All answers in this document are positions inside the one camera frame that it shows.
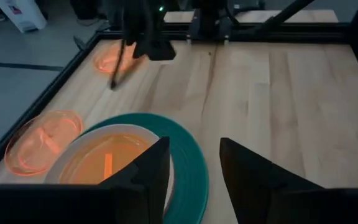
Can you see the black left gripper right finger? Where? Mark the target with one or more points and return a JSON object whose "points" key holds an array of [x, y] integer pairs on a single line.
{"points": [[259, 193]]}

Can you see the black aluminium frame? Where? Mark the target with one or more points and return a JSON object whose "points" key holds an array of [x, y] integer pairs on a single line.
{"points": [[291, 34]]}

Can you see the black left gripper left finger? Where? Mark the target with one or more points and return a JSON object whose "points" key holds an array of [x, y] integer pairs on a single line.
{"points": [[148, 186]]}

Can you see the orange translucent small plate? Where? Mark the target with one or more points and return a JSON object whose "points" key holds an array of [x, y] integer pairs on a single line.
{"points": [[42, 143], [89, 161], [104, 62]]}

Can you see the beige plastic plate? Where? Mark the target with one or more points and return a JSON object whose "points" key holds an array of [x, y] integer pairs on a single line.
{"points": [[82, 140]]}

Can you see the teal large plate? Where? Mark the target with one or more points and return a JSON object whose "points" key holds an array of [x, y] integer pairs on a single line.
{"points": [[188, 161]]}

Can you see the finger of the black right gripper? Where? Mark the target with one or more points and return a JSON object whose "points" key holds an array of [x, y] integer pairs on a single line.
{"points": [[118, 68]]}

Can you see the white box with label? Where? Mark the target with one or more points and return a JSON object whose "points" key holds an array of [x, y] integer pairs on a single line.
{"points": [[23, 14]]}

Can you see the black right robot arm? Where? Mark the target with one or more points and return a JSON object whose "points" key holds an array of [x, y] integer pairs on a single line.
{"points": [[210, 18]]}

